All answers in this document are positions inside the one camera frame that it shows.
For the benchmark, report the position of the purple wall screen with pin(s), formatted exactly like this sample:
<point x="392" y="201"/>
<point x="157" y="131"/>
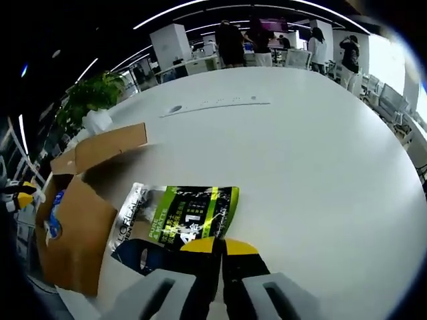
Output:
<point x="274" y="25"/>

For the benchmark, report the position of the white office desk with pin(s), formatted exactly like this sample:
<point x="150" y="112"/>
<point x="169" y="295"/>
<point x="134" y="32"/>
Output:
<point x="190" y="66"/>

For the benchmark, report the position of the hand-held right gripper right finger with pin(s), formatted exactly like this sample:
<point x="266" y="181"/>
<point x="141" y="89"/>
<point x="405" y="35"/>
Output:
<point x="243" y="286"/>

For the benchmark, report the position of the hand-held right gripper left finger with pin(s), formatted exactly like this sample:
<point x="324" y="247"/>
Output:
<point x="200" y="283"/>

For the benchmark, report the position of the straight ceiling light strip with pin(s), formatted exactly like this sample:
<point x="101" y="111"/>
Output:
<point x="166" y="11"/>

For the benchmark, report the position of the row of white office chairs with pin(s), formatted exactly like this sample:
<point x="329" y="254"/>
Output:
<point x="390" y="100"/>

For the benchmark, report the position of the silver green soft pouch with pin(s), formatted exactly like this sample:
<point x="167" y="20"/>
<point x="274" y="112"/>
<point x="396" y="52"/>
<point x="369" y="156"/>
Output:
<point x="166" y="213"/>

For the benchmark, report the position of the green potted plant white pot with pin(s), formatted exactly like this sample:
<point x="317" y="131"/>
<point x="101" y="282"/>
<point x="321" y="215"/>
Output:
<point x="90" y="96"/>

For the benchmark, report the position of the white table power strip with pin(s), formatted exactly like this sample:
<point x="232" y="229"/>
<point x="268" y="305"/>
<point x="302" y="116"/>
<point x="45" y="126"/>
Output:
<point x="217" y="101"/>

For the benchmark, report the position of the blue wet wipes pack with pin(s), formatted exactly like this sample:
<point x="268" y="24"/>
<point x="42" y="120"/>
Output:
<point x="55" y="216"/>

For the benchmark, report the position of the brown cardboard shoe box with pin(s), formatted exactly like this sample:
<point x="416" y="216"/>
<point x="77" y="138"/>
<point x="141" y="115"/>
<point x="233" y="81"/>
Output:
<point x="80" y="233"/>

